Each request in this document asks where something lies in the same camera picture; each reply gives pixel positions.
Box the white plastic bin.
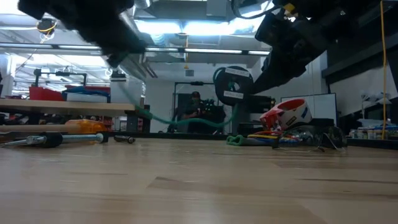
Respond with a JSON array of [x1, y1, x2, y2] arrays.
[[62, 86, 111, 103]]

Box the clear safety glasses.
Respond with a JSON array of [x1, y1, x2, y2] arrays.
[[272, 124, 348, 153]]

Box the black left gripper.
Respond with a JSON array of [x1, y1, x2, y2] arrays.
[[17, 0, 147, 68]]

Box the person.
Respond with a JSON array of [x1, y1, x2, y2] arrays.
[[182, 91, 226, 134]]

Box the small black tool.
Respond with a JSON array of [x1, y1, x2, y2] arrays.
[[113, 134, 137, 144]]

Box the black cable spool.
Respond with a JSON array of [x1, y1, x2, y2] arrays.
[[213, 65, 255, 107]]

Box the ceiling strip light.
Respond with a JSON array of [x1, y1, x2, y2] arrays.
[[183, 48, 243, 54], [57, 45, 102, 50]]

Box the blue wire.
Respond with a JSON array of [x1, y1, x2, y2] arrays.
[[257, 138, 299, 144]]

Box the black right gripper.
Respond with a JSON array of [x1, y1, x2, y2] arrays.
[[248, 14, 328, 95]]

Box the red wire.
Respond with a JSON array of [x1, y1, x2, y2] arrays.
[[264, 130, 293, 139]]

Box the red plastic bin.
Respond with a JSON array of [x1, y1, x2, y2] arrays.
[[29, 86, 65, 102]]

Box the green cord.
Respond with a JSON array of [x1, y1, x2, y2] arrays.
[[117, 67, 242, 129]]

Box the wooden workbench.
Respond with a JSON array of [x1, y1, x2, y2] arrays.
[[0, 98, 137, 118]]

